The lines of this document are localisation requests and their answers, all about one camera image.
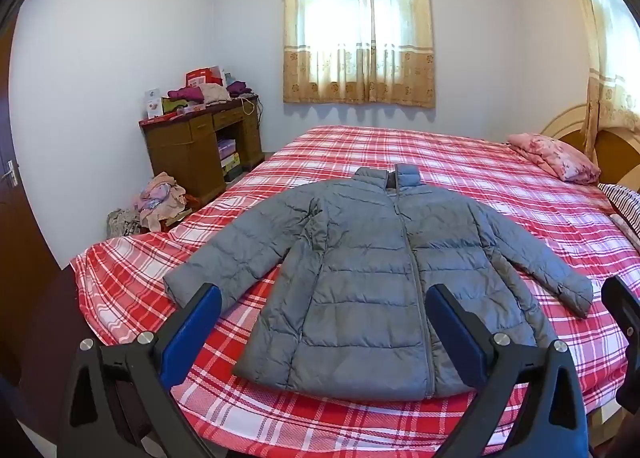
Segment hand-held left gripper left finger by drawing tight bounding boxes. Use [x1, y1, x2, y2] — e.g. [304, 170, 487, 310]
[59, 283, 223, 458]

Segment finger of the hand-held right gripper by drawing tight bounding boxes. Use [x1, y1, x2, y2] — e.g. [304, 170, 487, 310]
[601, 275, 640, 411]

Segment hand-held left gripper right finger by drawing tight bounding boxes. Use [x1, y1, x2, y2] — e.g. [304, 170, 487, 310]
[425, 284, 593, 458]

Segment grey puffer jacket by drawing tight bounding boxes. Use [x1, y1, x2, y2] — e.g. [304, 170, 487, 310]
[162, 164, 594, 401]

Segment pile of pink clothes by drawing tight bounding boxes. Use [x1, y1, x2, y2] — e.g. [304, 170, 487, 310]
[132, 172, 188, 233]

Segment magenta folded clothes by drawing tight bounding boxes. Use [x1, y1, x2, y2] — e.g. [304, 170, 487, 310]
[167, 86, 205, 102]

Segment pale pink folded clothes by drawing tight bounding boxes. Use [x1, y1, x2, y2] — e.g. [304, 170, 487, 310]
[197, 84, 232, 103]

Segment beige pillow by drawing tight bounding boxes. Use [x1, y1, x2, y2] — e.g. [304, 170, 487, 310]
[609, 213, 640, 245]

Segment striped pillow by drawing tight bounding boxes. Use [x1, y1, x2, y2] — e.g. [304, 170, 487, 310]
[597, 182, 640, 236]

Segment patterned fabric bag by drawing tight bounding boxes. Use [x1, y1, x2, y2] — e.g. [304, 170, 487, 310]
[106, 208, 143, 239]

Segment stack of colourful boxes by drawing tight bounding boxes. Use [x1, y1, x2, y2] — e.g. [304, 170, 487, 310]
[217, 138, 242, 181]

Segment bed with red plaid sheet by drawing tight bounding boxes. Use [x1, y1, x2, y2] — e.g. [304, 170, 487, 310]
[70, 125, 640, 458]

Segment brown wooden desk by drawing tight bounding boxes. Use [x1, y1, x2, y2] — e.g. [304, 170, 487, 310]
[139, 95, 266, 209]

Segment pink floral folded quilt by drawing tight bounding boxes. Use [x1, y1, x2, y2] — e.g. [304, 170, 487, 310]
[506, 133, 602, 183]

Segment brown wooden door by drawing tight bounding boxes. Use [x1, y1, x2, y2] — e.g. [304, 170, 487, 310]
[0, 22, 61, 379]

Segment wooden headboard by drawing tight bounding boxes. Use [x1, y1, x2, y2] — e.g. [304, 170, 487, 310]
[540, 102, 640, 189]

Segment beige long curtain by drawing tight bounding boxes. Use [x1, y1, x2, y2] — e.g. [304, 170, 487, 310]
[557, 0, 640, 163]

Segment red box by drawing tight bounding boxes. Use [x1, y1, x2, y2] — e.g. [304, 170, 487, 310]
[185, 66, 223, 87]

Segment beige patterned window curtain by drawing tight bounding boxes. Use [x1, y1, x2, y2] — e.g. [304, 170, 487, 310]
[281, 0, 436, 108]

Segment yellow cord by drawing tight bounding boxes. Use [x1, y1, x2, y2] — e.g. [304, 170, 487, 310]
[242, 96, 261, 131]

